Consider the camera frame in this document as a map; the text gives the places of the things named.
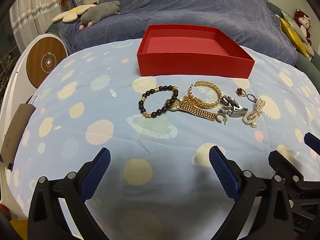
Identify grey cushion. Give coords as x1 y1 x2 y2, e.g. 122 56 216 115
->
280 10 309 43

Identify green sofa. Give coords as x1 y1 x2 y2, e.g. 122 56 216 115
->
267 1 320 88

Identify red cardboard box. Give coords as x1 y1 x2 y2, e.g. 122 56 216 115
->
136 24 255 78

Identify gold chain bangle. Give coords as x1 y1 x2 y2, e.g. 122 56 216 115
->
188 81 223 109

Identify gold hoop earring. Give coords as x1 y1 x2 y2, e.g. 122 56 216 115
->
215 113 228 126

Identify cream plush toy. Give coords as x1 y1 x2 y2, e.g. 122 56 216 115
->
304 42 315 60

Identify blue velvet blanket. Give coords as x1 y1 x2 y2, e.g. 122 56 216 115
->
59 0 304 67

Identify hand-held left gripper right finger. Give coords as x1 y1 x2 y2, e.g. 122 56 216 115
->
209 145 294 240

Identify yellow box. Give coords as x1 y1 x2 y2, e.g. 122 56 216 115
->
10 219 28 240

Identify light blue printed tablecloth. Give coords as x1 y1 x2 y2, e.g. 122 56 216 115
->
5 39 320 240

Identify yellow cushion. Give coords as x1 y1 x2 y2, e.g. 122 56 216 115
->
279 17 310 58

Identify red plush doll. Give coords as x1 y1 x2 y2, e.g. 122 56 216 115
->
294 9 313 46

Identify silver link bracelet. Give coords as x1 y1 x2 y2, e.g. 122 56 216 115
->
219 95 249 118

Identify gold wristwatch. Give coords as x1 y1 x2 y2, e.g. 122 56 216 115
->
164 95 217 123

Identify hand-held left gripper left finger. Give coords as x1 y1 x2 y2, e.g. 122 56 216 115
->
27 147 112 240

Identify grey plush toy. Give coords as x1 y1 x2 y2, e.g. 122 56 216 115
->
79 1 121 30

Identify pearl bracelet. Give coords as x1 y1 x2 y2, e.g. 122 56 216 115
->
242 98 266 128

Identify flower shaped pillow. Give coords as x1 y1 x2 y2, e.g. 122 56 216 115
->
52 4 97 23

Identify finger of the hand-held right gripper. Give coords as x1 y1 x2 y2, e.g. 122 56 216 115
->
268 150 304 193
304 132 320 154

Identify white curtain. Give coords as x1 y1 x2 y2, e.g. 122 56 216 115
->
9 0 63 53

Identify white appliance round wooden panel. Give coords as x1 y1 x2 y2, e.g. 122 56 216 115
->
0 32 68 215

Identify dark bead bracelet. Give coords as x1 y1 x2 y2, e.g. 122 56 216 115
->
138 85 179 118

